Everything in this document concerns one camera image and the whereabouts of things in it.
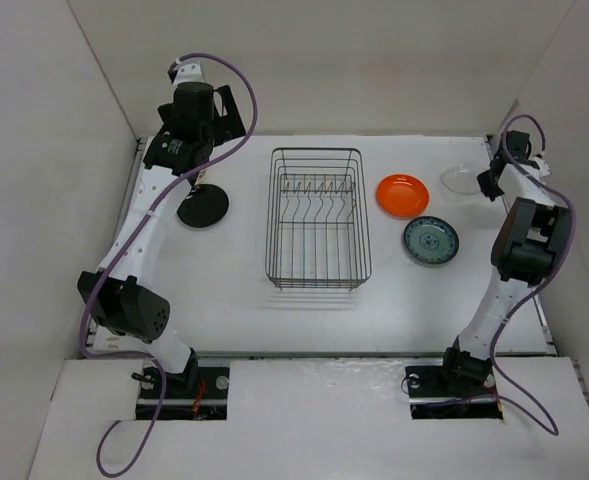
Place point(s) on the clear glass plate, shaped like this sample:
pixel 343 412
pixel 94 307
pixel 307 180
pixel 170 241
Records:
pixel 462 179

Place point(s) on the black plate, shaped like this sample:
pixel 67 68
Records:
pixel 204 207

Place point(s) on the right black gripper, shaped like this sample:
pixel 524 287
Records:
pixel 486 187

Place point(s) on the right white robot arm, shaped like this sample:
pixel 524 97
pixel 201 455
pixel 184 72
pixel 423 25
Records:
pixel 526 252

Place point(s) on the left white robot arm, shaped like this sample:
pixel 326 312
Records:
pixel 119 294

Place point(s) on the blue patterned plate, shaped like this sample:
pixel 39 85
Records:
pixel 431 240

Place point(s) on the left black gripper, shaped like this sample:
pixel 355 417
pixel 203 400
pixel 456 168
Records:
pixel 228 126

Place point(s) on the grey wire dish rack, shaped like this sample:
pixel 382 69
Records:
pixel 317 225

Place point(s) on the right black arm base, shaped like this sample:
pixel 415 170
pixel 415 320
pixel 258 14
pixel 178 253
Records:
pixel 433 398

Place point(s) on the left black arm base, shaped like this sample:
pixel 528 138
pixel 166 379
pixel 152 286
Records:
pixel 203 397

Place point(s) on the orange plate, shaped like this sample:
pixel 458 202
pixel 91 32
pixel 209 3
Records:
pixel 402 195

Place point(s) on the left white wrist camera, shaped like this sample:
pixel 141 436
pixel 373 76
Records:
pixel 186 71

